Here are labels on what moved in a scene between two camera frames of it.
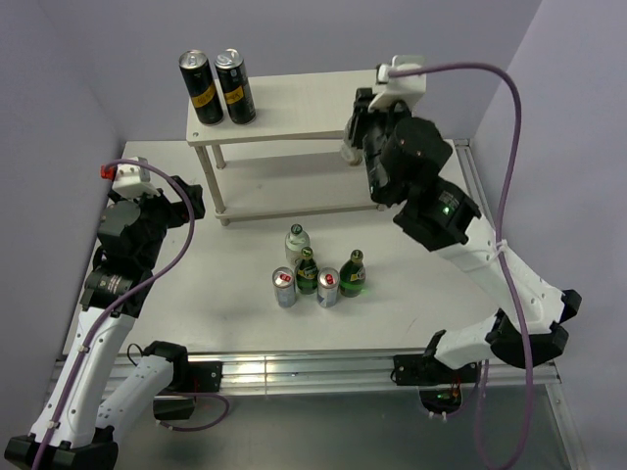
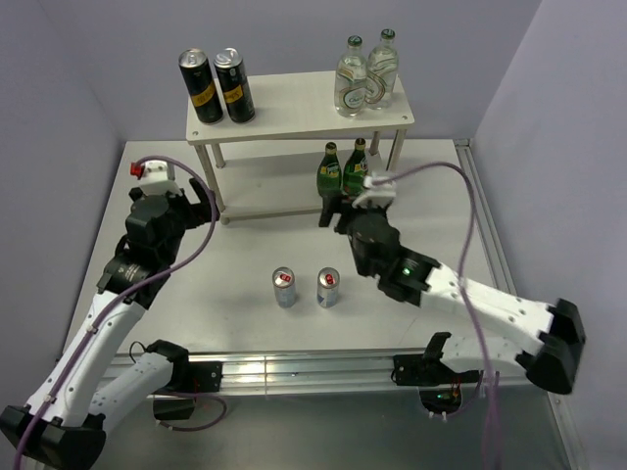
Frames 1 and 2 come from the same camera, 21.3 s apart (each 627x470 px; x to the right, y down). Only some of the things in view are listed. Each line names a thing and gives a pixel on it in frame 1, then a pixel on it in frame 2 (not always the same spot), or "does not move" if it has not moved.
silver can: [283, 280] does not move
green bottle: [352, 275] to [356, 169]
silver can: [328, 284] does not move
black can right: [236, 86] does not move
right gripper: [361, 112] to [330, 207]
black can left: [201, 87] does not move
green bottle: [307, 273] to [329, 173]
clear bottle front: [353, 156] to [351, 81]
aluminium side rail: [474, 181] does not move
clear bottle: [295, 241] to [382, 72]
